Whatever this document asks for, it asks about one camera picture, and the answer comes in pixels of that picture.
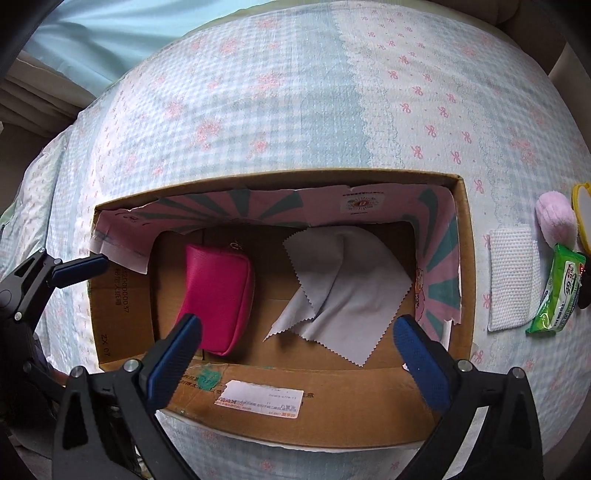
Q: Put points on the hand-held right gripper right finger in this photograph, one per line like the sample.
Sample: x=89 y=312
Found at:
x=420 y=364

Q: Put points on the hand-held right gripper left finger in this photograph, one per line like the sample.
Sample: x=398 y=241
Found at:
x=175 y=355

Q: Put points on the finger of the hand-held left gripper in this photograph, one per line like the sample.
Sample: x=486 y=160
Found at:
x=78 y=270

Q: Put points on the brown cardboard box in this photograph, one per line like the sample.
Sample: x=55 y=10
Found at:
x=323 y=415

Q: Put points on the white woven pad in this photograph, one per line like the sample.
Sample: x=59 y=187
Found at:
x=512 y=277

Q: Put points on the green wet wipes packet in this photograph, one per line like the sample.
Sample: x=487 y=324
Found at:
x=558 y=295

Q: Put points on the pink fluffy puff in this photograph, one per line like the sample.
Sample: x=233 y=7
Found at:
x=556 y=217

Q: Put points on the yellow-rimmed round puff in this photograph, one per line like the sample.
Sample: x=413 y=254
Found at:
x=584 y=201

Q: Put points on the pink leather pouch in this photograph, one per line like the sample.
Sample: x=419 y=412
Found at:
x=217 y=286

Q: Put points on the grey zigzag-edged cloth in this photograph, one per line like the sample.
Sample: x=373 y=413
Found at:
x=351 y=286

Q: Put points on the light blue hanging cloth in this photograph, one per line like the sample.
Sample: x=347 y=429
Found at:
x=92 y=37

